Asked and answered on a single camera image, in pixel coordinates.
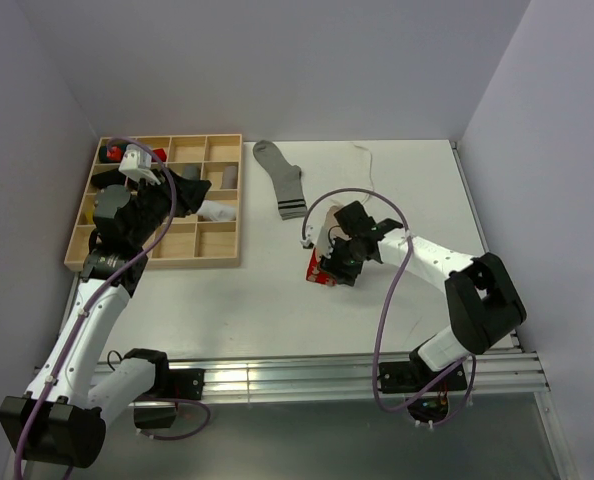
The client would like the red rolled sock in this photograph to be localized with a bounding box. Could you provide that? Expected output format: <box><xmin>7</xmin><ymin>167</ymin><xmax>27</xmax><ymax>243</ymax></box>
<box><xmin>152</xmin><ymin>148</ymin><xmax>167</xmax><ymax>163</ymax></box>

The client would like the beige red reindeer sock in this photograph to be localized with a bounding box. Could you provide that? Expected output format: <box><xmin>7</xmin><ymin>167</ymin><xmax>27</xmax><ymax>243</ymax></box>
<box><xmin>306</xmin><ymin>202</ymin><xmax>349</xmax><ymax>286</ymax></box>

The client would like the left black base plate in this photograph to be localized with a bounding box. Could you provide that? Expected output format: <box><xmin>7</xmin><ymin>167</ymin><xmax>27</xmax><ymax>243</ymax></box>
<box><xmin>165</xmin><ymin>368</ymin><xmax>205</xmax><ymax>401</ymax></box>

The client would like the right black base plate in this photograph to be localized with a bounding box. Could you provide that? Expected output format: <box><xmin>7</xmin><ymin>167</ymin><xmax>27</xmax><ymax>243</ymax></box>
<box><xmin>374</xmin><ymin>360</ymin><xmax>468</xmax><ymax>395</ymax></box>

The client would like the black rolled sock left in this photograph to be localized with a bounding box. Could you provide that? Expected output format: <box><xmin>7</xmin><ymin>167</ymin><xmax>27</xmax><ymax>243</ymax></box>
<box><xmin>90</xmin><ymin>169</ymin><xmax>126</xmax><ymax>190</ymax></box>

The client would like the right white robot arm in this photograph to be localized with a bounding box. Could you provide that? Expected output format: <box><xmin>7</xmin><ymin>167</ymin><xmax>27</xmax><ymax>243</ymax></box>
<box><xmin>319</xmin><ymin>201</ymin><xmax>527</xmax><ymax>390</ymax></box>

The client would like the dark green rolled sock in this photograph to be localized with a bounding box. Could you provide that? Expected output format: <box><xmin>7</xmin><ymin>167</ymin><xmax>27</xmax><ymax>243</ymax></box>
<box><xmin>98</xmin><ymin>145</ymin><xmax>125</xmax><ymax>164</ymax></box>

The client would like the wooden compartment tray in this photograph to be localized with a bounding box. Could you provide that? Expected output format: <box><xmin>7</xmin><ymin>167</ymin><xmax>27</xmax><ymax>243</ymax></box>
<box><xmin>64</xmin><ymin>134</ymin><xmax>243</xmax><ymax>272</ymax></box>

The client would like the white striped sock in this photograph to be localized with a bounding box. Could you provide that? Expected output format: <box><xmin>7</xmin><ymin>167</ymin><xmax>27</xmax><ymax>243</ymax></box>
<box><xmin>197</xmin><ymin>200</ymin><xmax>237</xmax><ymax>222</ymax></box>

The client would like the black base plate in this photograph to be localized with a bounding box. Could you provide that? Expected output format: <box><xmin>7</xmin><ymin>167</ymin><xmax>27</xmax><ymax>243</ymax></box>
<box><xmin>374</xmin><ymin>360</ymin><xmax>468</xmax><ymax>395</ymax></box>
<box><xmin>165</xmin><ymin>368</ymin><xmax>205</xmax><ymax>401</ymax></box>

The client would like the aluminium mounting rail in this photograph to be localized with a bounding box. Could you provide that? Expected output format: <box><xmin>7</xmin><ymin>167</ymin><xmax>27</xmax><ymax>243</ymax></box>
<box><xmin>170</xmin><ymin>349</ymin><xmax>550</xmax><ymax>405</ymax></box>

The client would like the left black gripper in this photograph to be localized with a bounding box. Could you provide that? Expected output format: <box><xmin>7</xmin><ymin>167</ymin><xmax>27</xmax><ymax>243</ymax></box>
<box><xmin>128</xmin><ymin>168</ymin><xmax>211</xmax><ymax>247</ymax></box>

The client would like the grey striped sock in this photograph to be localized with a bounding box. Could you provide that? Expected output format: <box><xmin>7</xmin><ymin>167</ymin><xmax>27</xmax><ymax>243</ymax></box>
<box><xmin>253</xmin><ymin>140</ymin><xmax>308</xmax><ymax>220</ymax></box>

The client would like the plain white sock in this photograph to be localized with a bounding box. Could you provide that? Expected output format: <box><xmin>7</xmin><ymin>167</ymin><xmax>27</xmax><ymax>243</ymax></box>
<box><xmin>336</xmin><ymin>141</ymin><xmax>375</xmax><ymax>191</ymax></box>

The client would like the light grey rolled sock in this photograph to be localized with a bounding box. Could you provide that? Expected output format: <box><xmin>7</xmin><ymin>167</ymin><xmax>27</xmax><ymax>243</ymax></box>
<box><xmin>221</xmin><ymin>165</ymin><xmax>239</xmax><ymax>190</ymax></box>

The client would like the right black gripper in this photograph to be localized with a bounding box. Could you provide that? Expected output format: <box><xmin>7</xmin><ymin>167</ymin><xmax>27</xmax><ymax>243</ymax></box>
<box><xmin>317</xmin><ymin>232</ymin><xmax>364</xmax><ymax>288</ymax></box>

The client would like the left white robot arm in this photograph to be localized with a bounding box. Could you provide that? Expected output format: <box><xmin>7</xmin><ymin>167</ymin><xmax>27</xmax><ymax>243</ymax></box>
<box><xmin>0</xmin><ymin>168</ymin><xmax>211</xmax><ymax>478</ymax></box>

